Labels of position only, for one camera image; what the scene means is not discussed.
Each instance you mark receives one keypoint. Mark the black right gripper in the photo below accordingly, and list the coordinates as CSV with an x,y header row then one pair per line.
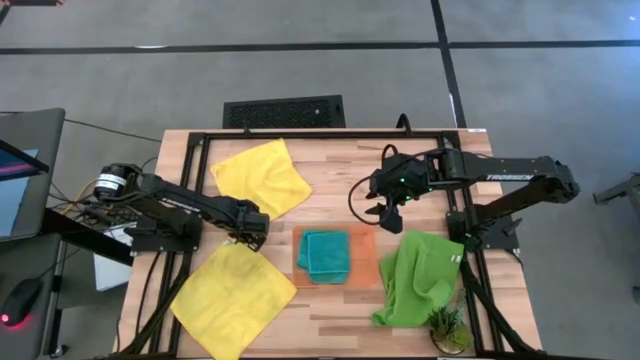
x,y
405,177

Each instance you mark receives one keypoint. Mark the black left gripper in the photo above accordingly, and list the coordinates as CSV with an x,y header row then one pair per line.
x,y
252,222

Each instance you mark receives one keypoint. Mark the yellow microfiber towel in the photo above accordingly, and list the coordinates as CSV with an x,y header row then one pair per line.
x,y
262,180
230,300

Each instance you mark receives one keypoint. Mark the teal microfiber towel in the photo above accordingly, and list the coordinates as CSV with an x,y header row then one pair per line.
x,y
325,257

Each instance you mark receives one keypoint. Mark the green microfiber towel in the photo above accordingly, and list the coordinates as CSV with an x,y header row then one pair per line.
x,y
417,280

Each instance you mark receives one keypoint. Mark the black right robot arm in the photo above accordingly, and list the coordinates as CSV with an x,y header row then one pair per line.
x,y
510,172

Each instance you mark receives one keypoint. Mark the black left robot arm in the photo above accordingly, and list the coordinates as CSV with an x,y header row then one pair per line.
x,y
200,202

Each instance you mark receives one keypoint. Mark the orange translucent mat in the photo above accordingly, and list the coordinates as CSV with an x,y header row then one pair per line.
x,y
364,260

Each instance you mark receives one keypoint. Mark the small green potted plant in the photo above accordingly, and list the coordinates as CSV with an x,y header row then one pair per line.
x,y
447,325

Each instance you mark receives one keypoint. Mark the black perforated metal case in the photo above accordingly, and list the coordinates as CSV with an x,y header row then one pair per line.
x,y
280,112

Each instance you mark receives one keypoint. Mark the white box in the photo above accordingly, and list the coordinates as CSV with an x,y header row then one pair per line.
x,y
110,272

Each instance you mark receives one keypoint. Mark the black desk support bar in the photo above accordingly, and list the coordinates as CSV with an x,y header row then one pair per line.
x,y
85,235

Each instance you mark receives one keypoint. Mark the grey chair base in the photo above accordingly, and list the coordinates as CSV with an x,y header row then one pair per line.
x,y
620,190

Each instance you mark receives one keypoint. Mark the black computer mouse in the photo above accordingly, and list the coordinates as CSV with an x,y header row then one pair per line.
x,y
21,300

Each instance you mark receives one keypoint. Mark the monitor with blue screen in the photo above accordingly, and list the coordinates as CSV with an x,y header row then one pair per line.
x,y
15,190

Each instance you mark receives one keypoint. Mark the grey desk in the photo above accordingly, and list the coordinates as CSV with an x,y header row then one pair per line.
x,y
30,125

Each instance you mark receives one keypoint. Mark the black aluminium table frame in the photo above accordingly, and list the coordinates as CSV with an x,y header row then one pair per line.
x,y
325,134

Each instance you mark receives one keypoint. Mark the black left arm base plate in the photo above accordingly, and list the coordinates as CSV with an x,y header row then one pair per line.
x,y
150,240

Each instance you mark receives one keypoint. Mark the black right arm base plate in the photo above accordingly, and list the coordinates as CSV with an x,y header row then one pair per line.
x,y
500,230

